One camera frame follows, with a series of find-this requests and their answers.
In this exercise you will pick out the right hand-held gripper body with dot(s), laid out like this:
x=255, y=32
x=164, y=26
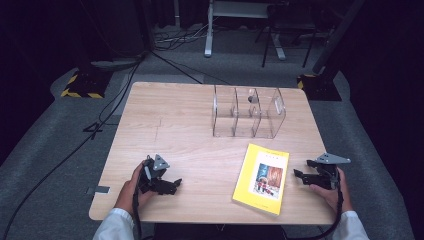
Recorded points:
x=328, y=173

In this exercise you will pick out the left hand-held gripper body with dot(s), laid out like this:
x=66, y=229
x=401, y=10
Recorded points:
x=154, y=173

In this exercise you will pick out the yellow book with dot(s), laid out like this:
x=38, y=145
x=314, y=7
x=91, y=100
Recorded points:
x=245, y=180

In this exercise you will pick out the clear acrylic file rack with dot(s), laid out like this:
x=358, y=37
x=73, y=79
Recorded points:
x=246, y=126

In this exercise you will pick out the person's right hand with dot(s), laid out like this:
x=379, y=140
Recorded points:
x=333, y=198

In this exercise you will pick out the person's left hand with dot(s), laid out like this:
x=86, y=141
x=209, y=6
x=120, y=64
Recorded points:
x=128, y=193

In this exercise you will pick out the grey tape strip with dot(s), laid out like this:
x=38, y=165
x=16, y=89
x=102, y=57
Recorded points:
x=100, y=189

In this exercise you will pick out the black yellow striped stand base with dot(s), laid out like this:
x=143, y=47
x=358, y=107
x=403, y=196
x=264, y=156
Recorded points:
x=320, y=88
x=85, y=85

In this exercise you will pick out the small dark round object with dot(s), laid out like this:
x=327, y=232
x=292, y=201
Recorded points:
x=251, y=99

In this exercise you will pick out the slanted metal stand pole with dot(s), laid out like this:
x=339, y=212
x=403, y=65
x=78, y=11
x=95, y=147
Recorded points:
x=336, y=36

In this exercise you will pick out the black chair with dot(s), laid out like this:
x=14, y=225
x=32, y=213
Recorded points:
x=286, y=23

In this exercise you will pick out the white desk frame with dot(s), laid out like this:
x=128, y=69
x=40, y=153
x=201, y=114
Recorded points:
x=209, y=40

